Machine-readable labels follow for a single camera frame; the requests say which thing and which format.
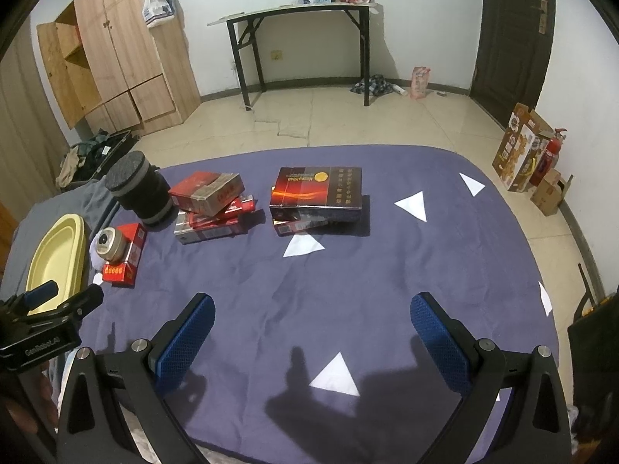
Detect red box gold coins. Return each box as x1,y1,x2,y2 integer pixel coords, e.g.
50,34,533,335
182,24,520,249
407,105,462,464
103,223,147,287

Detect black foam-topped cylinder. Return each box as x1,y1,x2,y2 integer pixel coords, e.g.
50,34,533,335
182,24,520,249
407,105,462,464
104,151,173,225

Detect red silver Hongqiqu carton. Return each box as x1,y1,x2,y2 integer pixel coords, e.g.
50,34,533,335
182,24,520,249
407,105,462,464
168,171,245,217

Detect dark Huang Shan cigarette carton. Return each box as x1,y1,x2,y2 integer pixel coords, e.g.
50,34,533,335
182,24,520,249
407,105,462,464
270,167,363,223

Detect yellow plastic basin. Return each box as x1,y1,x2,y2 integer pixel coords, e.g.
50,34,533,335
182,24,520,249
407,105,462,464
25,214,86,315

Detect grey cloth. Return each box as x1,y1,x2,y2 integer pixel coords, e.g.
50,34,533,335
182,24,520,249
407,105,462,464
1,181,120,300

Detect white paper triangle edge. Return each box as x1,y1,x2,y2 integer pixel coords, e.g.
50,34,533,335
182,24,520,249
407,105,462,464
538,282,553,316

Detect black suitcase with clothes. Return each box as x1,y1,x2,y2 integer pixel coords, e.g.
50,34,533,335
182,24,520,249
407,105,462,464
56,129,139,192

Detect red carton middle stack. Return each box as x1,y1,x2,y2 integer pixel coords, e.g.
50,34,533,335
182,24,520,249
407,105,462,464
188,195,256,229

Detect white paper triangle near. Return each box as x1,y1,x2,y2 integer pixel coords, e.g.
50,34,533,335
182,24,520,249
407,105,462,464
309,352,360,397

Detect white paper triangle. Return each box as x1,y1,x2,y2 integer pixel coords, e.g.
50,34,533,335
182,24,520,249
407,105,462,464
460,173,486,197
309,352,360,397
283,232,324,258
395,191,427,222

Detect red carton under dark carton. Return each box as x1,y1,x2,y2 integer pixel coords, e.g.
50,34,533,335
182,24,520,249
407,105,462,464
272,218,330,237

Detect small brown cardboard box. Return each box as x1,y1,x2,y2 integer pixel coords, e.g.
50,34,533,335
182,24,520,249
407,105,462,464
531,169,574,217

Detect white paper triangle centre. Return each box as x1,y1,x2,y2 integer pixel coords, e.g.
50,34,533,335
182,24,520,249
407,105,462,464
283,232,324,258

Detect white paper triangle far right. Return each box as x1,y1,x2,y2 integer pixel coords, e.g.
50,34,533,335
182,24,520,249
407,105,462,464
460,173,486,197

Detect wooden wardrobe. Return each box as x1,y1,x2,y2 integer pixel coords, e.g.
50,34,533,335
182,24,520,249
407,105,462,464
31,0,200,143

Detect printed cardboard box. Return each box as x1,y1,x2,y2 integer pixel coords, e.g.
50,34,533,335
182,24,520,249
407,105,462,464
492,103,554,192

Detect red fire extinguisher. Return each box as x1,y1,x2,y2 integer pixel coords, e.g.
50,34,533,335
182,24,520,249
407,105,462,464
530,128,568,186

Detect white plastic bag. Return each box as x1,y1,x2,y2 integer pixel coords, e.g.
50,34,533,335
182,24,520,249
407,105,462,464
143,0,175,28

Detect black folding table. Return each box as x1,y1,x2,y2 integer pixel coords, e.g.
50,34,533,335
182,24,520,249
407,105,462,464
208,3,376,111

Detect pink snack bag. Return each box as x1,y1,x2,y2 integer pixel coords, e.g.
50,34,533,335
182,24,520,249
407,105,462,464
410,66,431,99

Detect dark clothes on floor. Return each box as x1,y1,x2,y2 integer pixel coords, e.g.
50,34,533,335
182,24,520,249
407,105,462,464
351,74,395,97

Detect dark door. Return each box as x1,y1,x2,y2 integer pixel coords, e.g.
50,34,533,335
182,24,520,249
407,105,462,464
470,0,556,127

